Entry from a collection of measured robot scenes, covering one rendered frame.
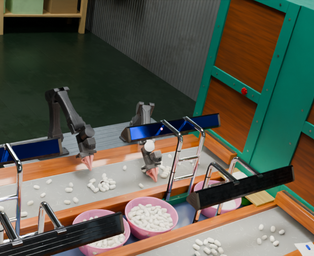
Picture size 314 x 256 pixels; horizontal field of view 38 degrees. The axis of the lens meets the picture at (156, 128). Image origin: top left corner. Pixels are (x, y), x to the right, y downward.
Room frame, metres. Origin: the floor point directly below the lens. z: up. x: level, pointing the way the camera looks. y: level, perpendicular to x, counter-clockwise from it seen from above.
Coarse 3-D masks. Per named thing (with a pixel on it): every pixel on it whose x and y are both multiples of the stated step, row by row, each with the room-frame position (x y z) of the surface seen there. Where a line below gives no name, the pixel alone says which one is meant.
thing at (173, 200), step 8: (160, 120) 2.12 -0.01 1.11; (192, 120) 2.18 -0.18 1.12; (168, 128) 2.05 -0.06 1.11; (200, 128) 2.11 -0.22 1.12; (200, 144) 2.08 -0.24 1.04; (176, 152) 1.98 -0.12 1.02; (200, 152) 2.08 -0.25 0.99; (176, 160) 1.98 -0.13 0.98; (184, 160) 2.02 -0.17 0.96; (176, 168) 1.99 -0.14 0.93; (184, 176) 2.05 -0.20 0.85; (192, 176) 2.07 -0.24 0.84; (168, 184) 1.98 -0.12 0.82; (192, 184) 2.08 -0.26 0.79; (168, 192) 1.98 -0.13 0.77; (168, 200) 1.99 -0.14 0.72; (176, 200) 2.02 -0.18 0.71; (184, 200) 2.06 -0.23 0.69
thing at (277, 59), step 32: (224, 0) 2.73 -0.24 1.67; (256, 0) 2.54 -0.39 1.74; (288, 0) 2.41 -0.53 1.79; (224, 32) 2.70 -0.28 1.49; (256, 32) 2.51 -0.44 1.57; (288, 32) 2.33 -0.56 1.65; (224, 64) 2.65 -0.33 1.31; (256, 64) 2.46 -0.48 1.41; (288, 64) 2.30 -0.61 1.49; (224, 96) 2.59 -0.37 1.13; (256, 96) 2.39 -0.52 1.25; (288, 96) 2.25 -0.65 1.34; (224, 128) 2.54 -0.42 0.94; (256, 128) 2.34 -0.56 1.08; (288, 128) 2.20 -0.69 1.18; (256, 160) 2.30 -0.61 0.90; (288, 160) 2.13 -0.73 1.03; (288, 192) 2.08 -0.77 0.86
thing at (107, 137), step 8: (152, 120) 2.98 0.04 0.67; (96, 128) 2.70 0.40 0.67; (104, 128) 2.72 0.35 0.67; (112, 128) 2.74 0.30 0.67; (120, 128) 2.77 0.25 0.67; (64, 136) 2.51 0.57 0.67; (72, 136) 2.53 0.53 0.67; (96, 136) 2.59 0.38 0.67; (104, 136) 2.61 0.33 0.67; (112, 136) 2.63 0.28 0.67; (168, 136) 2.79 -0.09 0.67; (64, 144) 2.41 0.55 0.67; (72, 144) 2.43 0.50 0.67; (96, 144) 2.49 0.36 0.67; (104, 144) 2.51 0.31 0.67; (112, 144) 2.53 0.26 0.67; (120, 144) 2.55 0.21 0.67; (128, 144) 2.57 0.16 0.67; (72, 152) 2.34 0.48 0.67; (32, 160) 2.17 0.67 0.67; (40, 160) 2.19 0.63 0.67
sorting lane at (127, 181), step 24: (96, 168) 2.12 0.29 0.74; (120, 168) 2.16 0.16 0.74; (192, 168) 2.32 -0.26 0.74; (0, 192) 1.75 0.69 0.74; (24, 192) 1.78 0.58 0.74; (48, 192) 1.82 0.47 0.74; (72, 192) 1.86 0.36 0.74; (96, 192) 1.90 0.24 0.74; (120, 192) 1.94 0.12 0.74; (24, 216) 1.61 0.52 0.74
